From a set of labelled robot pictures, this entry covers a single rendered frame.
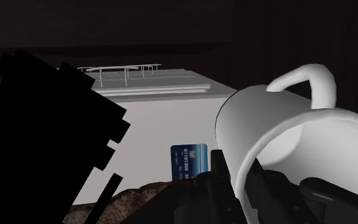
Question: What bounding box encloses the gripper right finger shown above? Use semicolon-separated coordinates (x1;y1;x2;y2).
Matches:
244;157;358;224

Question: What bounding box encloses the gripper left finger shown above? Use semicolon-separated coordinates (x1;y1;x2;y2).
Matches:
123;149;249;224

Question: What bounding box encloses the white mug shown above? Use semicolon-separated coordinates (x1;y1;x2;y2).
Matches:
214;63;358;224

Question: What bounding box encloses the blue card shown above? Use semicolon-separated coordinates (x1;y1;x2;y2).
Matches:
170;143;209;181

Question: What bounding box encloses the brown rough lump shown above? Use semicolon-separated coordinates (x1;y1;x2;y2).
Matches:
62;179;198;224

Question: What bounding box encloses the grey unit with thin rails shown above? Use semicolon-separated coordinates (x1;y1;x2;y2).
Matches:
0;63;238;105

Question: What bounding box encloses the black blocky object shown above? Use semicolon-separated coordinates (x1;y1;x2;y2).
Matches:
0;48;132;224

